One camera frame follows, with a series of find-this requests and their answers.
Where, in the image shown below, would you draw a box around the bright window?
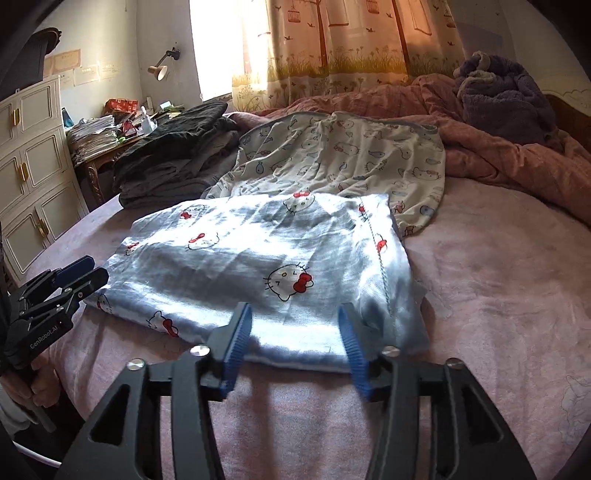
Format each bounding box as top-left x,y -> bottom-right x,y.
189,0 -> 269,100

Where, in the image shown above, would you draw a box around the person's left hand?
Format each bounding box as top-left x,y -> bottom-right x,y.
30,355 -> 63,409

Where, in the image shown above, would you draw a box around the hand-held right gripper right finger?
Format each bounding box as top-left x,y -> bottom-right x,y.
337,302 -> 539,480

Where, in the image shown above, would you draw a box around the pink quilt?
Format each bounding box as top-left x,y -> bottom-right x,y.
226,74 -> 591,234

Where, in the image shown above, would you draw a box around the wall lamp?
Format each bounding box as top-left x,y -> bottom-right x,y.
148,46 -> 181,82

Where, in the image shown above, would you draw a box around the light blue cat-print pants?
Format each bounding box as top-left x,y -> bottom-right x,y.
85,191 -> 432,374

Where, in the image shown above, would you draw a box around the cream cabinet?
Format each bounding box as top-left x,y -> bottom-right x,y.
0,76 -> 90,287

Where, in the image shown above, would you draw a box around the red box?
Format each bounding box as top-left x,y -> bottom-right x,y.
104,98 -> 139,116

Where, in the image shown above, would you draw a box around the wooden desk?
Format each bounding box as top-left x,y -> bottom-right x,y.
74,134 -> 139,206

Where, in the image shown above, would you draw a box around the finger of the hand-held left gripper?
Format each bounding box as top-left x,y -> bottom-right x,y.
20,255 -> 97,302
17,267 -> 110,329

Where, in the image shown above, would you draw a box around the pile of dark clothes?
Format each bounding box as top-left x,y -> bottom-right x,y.
113,102 -> 241,208

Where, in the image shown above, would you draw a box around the purple fleece blanket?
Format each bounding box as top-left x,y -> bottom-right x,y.
452,53 -> 561,144

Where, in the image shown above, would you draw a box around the printed curtain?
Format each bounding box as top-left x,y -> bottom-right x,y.
231,0 -> 467,114

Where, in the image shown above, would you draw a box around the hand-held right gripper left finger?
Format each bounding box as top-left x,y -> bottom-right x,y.
53,302 -> 254,480

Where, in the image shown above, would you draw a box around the white cat-print pajama top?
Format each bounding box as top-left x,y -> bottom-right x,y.
201,111 -> 446,238

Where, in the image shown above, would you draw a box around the wooden headboard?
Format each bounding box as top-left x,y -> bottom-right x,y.
545,88 -> 591,153

